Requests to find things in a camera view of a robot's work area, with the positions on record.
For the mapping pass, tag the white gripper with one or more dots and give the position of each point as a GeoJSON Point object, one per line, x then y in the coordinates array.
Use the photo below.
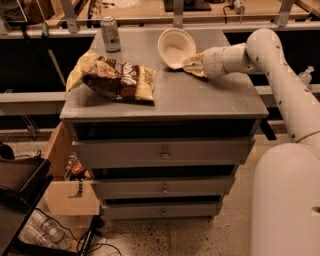
{"type": "Point", "coordinates": [212, 62]}

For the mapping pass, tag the white paper bowl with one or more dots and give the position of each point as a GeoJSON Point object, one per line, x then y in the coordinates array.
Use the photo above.
{"type": "Point", "coordinates": [174, 46]}

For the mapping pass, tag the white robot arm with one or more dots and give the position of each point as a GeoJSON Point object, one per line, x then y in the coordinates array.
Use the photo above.
{"type": "Point", "coordinates": [285, 208]}

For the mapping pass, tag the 7up soda can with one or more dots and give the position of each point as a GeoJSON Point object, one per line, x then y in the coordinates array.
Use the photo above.
{"type": "Point", "coordinates": [110, 34]}

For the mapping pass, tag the brown yellow chip bag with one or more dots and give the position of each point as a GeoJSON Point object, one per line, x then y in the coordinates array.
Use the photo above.
{"type": "Point", "coordinates": [112, 78]}

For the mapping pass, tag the grey drawer cabinet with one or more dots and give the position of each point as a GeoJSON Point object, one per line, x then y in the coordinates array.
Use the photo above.
{"type": "Point", "coordinates": [174, 158]}

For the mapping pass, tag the wooden box with slot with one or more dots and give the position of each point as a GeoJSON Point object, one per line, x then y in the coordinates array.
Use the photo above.
{"type": "Point", "coordinates": [65, 197]}

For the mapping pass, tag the black cart shelf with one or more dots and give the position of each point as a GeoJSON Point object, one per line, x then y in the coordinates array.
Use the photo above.
{"type": "Point", "coordinates": [22, 184]}

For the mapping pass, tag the clear plastic water bottles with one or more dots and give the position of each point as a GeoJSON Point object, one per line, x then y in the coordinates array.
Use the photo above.
{"type": "Point", "coordinates": [44, 231]}

